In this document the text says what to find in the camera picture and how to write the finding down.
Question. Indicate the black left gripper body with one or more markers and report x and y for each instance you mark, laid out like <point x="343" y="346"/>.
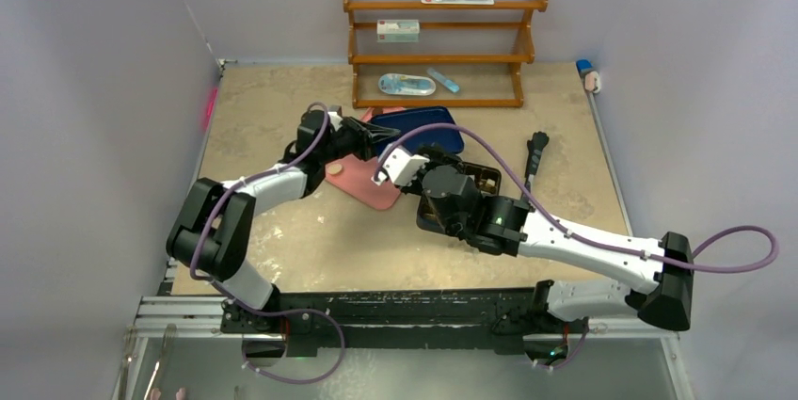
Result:
<point x="348" y="139"/>

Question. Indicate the blue chocolate tin box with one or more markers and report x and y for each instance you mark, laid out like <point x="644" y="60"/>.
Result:
<point x="487" y="180"/>

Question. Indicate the light blue small tube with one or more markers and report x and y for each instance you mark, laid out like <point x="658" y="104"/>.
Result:
<point x="445" y="81"/>

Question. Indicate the wooden shelf rack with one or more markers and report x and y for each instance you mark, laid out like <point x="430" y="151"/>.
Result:
<point x="455" y="39"/>

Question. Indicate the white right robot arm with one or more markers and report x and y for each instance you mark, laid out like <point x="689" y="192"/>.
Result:
<point x="632" y="278"/>

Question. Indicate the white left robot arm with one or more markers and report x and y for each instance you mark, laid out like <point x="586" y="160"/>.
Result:
<point x="211" y="233"/>

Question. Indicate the pink plastic tray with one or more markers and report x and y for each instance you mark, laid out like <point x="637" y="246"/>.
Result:
<point x="356" y="181"/>

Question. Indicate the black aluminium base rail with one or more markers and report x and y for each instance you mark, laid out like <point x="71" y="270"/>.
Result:
<point x="511" y="321"/>

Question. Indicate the white green small box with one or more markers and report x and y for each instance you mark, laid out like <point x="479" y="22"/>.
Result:
<point x="398" y="31"/>

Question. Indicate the blue white corner device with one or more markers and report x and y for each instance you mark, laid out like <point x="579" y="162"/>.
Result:
<point x="589" y="75"/>

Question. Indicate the white chocolate piece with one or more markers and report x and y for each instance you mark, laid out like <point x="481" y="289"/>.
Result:
<point x="334" y="169"/>

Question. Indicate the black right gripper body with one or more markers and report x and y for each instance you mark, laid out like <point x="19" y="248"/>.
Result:
<point x="430" y="160"/>

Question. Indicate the light blue oval package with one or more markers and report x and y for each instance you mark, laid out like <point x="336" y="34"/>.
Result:
<point x="406" y="85"/>

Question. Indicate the black handled metal tongs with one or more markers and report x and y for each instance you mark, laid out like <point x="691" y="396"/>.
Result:
<point x="535" y="147"/>

